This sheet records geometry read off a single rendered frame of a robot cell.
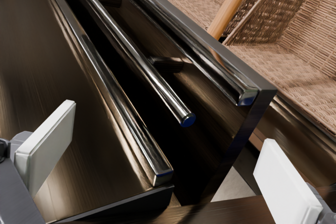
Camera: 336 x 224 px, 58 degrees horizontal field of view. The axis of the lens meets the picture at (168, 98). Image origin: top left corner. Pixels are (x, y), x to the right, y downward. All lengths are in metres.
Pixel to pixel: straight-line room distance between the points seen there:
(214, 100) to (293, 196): 0.16
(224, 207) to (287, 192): 0.19
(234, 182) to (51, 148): 0.45
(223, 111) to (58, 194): 0.17
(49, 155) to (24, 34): 0.36
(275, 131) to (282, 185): 0.53
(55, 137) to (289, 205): 0.13
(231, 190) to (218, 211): 0.24
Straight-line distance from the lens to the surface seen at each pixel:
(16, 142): 0.17
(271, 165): 0.20
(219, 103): 0.31
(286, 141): 0.70
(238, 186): 0.58
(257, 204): 0.42
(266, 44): 1.24
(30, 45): 0.49
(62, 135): 0.19
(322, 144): 0.75
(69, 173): 0.30
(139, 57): 0.33
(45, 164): 0.17
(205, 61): 0.30
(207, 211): 0.35
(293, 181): 0.18
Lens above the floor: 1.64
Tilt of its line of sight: 40 degrees down
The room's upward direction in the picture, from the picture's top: 81 degrees counter-clockwise
